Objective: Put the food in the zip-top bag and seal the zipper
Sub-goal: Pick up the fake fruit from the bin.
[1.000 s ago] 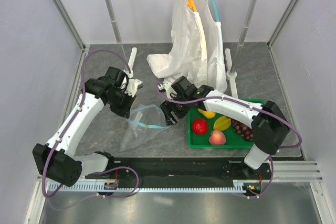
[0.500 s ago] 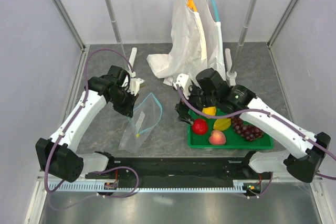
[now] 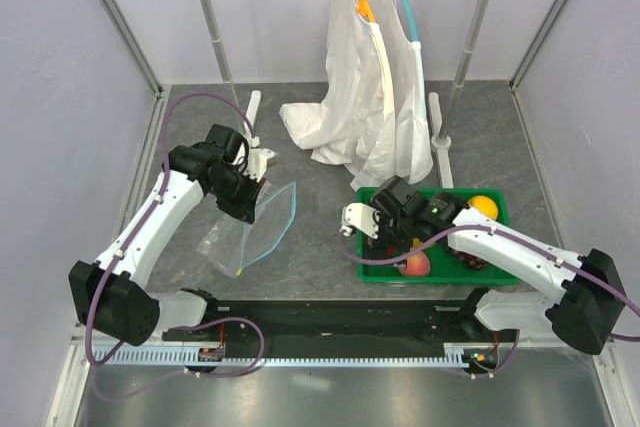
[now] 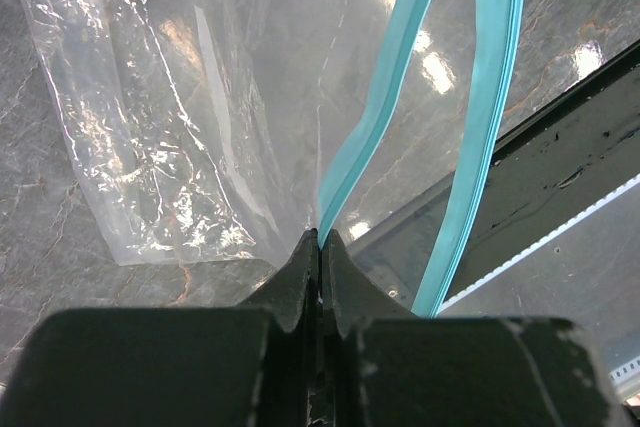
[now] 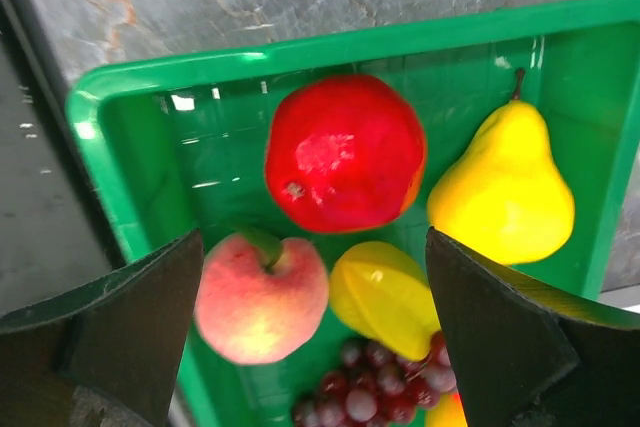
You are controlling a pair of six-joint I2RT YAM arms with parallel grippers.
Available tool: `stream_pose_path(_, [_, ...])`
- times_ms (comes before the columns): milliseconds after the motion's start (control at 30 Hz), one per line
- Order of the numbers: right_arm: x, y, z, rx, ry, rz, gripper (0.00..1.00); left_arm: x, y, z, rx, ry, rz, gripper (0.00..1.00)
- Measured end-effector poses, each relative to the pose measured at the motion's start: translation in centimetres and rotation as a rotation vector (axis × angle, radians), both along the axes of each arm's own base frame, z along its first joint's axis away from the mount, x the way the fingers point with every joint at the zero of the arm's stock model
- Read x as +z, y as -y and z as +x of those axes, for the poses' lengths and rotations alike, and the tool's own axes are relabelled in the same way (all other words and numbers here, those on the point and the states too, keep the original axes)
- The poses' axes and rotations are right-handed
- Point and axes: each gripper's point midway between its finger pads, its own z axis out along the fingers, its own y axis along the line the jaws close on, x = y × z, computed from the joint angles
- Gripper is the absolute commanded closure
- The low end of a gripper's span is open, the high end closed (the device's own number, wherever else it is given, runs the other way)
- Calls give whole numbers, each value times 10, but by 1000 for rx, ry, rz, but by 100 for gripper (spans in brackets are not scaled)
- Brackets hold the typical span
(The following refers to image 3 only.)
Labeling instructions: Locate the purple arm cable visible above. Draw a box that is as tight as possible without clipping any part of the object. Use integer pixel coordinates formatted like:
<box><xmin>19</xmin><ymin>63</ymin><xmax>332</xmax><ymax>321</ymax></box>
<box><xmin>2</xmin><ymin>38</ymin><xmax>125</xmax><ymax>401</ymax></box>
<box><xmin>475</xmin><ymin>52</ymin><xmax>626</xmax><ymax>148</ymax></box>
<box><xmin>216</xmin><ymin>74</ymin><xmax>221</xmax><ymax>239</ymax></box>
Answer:
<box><xmin>338</xmin><ymin>224</ymin><xmax>640</xmax><ymax>381</ymax></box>
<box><xmin>84</xmin><ymin>91</ymin><xmax>266</xmax><ymax>402</ymax></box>

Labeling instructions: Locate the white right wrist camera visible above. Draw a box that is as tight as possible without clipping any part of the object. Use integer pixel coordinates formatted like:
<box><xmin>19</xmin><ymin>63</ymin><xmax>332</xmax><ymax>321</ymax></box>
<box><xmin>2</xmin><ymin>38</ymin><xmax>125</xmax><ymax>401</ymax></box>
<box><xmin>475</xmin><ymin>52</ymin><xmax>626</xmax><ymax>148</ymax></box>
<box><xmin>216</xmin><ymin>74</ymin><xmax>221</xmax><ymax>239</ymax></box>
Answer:
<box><xmin>340</xmin><ymin>203</ymin><xmax>380</xmax><ymax>239</ymax></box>

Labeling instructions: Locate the light blue cable duct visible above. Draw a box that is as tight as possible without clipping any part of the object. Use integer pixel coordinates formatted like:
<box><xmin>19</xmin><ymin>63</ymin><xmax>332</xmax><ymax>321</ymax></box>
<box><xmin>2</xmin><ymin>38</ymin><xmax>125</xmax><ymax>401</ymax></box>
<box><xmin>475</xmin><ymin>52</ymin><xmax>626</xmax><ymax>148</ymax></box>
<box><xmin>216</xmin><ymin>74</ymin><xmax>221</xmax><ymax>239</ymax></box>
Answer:
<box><xmin>107</xmin><ymin>343</ymin><xmax>469</xmax><ymax>368</ymax></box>

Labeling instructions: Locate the purple grape bunch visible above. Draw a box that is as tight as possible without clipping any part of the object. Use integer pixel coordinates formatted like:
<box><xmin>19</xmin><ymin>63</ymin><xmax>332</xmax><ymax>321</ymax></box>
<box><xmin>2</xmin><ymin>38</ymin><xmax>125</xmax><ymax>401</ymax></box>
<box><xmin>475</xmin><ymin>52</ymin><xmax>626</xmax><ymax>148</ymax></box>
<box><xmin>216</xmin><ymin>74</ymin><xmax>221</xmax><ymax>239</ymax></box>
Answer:
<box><xmin>445</xmin><ymin>247</ymin><xmax>487</xmax><ymax>271</ymax></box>

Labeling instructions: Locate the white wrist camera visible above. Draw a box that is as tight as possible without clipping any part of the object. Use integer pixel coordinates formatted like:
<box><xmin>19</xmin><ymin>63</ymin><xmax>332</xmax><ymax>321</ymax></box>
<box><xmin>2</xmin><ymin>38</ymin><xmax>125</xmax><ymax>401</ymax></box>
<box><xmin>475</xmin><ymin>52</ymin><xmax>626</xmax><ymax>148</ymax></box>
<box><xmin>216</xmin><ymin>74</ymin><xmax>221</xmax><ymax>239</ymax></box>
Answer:
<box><xmin>244</xmin><ymin>137</ymin><xmax>277</xmax><ymax>182</ymax></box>
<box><xmin>340</xmin><ymin>203</ymin><xmax>380</xmax><ymax>239</ymax></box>

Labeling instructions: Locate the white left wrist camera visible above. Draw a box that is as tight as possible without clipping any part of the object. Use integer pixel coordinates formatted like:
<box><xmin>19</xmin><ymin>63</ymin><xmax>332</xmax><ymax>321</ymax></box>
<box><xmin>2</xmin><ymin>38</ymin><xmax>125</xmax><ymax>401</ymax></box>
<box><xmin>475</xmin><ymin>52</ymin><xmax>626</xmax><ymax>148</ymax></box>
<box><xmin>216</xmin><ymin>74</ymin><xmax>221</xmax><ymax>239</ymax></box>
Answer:
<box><xmin>244</xmin><ymin>137</ymin><xmax>277</xmax><ymax>182</ymax></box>

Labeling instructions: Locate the orange fruit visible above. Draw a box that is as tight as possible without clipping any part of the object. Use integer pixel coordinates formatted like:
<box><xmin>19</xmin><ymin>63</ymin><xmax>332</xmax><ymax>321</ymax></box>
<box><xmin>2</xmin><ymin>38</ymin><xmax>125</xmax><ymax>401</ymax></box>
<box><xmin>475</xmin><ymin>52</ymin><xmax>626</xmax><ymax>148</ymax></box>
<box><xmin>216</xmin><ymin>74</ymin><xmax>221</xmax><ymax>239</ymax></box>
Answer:
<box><xmin>468</xmin><ymin>195</ymin><xmax>499</xmax><ymax>220</ymax></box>

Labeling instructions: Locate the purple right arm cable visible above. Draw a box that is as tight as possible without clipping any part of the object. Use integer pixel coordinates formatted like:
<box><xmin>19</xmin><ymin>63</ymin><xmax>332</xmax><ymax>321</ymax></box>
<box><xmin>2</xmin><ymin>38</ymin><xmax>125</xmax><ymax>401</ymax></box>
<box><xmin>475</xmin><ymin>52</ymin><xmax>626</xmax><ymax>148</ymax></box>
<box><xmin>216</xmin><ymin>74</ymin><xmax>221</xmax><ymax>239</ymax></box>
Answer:
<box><xmin>338</xmin><ymin>224</ymin><xmax>640</xmax><ymax>381</ymax></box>

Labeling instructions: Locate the green plastic tray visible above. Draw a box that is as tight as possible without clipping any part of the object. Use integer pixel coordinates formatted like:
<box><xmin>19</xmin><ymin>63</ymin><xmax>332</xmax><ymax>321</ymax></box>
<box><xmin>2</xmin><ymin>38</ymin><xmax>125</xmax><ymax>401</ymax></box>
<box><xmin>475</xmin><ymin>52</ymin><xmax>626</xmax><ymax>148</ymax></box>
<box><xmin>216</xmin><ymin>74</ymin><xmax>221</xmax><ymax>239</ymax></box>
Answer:
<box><xmin>358</xmin><ymin>188</ymin><xmax>520</xmax><ymax>286</ymax></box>

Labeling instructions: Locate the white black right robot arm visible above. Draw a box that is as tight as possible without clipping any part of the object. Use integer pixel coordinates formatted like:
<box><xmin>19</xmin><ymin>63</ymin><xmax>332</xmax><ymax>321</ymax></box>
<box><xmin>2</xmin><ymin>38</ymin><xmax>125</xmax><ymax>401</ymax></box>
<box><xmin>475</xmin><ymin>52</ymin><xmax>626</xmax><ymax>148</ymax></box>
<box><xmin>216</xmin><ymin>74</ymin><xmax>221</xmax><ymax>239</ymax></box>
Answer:
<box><xmin>354</xmin><ymin>177</ymin><xmax>626</xmax><ymax>355</ymax></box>

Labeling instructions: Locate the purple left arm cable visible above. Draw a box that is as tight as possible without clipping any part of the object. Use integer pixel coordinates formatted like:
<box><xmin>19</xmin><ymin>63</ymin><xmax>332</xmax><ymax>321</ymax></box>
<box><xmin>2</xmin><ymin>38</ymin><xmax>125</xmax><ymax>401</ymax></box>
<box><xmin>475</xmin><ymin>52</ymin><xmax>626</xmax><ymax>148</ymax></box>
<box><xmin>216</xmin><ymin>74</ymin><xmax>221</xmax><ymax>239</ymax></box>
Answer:
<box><xmin>84</xmin><ymin>91</ymin><xmax>266</xmax><ymax>402</ymax></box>

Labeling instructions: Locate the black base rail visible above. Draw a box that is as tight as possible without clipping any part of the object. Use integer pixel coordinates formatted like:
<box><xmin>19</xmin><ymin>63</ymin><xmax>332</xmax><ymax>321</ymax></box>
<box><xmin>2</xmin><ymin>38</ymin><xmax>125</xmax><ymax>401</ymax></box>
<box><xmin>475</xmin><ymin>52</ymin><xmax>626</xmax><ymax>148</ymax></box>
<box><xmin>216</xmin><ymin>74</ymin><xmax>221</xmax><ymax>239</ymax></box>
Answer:
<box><xmin>162</xmin><ymin>299</ymin><xmax>516</xmax><ymax>356</ymax></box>

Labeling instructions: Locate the peach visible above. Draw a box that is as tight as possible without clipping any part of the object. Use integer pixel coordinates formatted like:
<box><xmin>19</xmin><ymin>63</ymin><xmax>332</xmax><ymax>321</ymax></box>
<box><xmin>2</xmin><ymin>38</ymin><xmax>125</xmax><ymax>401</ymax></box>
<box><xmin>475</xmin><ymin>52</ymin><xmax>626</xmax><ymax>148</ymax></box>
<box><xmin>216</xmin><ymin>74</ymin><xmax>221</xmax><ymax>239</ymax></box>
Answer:
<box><xmin>398</xmin><ymin>251</ymin><xmax>431</xmax><ymax>277</ymax></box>

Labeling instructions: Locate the white garment on orange hanger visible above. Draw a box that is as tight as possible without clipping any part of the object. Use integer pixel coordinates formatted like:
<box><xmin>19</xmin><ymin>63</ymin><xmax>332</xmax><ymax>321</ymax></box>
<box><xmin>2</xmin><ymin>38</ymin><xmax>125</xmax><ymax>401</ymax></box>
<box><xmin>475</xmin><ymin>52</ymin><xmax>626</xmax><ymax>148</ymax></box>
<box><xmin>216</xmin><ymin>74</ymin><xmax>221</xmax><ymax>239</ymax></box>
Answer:
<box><xmin>280</xmin><ymin>0</ymin><xmax>395</xmax><ymax>176</ymax></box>

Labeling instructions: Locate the white garment on teal hanger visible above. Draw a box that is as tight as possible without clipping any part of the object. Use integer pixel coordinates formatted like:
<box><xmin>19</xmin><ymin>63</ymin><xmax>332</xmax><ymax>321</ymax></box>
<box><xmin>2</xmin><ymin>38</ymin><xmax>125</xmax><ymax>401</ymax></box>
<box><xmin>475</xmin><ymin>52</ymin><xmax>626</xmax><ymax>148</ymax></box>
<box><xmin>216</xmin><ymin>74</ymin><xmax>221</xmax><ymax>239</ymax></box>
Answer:
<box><xmin>368</xmin><ymin>0</ymin><xmax>433</xmax><ymax>184</ymax></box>

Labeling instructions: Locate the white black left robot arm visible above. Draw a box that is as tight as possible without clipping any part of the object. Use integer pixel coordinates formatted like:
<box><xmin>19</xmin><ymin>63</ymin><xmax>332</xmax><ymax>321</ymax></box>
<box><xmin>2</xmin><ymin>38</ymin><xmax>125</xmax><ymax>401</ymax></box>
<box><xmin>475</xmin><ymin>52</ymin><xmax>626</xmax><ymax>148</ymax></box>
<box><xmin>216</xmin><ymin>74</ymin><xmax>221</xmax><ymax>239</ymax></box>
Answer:
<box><xmin>69</xmin><ymin>124</ymin><xmax>275</xmax><ymax>346</ymax></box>

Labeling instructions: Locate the clear zip top bag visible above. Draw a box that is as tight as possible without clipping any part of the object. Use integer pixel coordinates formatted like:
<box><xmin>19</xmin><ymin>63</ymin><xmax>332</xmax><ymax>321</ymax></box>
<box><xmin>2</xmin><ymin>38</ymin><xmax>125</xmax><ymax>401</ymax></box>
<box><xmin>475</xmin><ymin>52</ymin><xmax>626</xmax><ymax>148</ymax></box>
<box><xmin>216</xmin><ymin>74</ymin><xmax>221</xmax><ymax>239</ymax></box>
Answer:
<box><xmin>196</xmin><ymin>182</ymin><xmax>297</xmax><ymax>278</ymax></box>

